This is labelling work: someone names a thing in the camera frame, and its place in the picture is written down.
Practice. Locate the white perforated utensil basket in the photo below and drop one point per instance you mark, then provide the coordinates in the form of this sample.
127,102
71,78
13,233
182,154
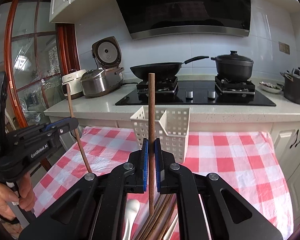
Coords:
171,127

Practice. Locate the black glass gas stove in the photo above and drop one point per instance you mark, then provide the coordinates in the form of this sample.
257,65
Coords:
204,92

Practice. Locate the silver open rice cooker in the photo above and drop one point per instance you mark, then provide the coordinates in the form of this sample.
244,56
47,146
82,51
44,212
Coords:
108,76

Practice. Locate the person's left hand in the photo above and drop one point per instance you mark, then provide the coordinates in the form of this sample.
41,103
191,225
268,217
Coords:
26,200

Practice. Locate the black lidded cooking pot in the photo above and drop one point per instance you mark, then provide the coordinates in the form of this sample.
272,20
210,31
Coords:
233,67

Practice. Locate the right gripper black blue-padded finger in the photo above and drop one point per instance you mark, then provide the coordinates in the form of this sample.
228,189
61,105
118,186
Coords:
208,207
94,207

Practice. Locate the black range hood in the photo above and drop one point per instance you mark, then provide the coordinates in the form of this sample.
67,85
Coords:
150,18

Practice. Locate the black blue-tipped right gripper finger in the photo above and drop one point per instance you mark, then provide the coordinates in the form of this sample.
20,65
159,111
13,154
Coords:
61,126

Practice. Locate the dark steel stock pot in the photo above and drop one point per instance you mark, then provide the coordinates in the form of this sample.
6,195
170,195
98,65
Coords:
291,89

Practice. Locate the white small kitchen appliance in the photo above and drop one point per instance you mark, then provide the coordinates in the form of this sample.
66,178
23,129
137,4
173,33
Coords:
73,80

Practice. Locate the white lower cabinet doors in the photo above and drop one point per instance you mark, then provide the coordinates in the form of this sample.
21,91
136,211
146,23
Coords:
286,140

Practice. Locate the wall power socket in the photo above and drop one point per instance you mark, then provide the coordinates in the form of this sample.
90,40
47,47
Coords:
285,48

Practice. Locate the red white checkered tablecloth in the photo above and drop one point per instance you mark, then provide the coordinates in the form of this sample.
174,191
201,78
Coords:
245,160

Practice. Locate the white ceramic spoon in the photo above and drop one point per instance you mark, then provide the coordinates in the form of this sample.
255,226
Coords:
131,211
169,232

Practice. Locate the black frying pan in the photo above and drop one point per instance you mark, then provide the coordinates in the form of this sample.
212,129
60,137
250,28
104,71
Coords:
164,70

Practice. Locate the white plate with food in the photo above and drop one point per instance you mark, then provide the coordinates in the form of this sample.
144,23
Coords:
270,88

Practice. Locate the red wooden glass door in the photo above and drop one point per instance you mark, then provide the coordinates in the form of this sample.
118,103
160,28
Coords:
37,53

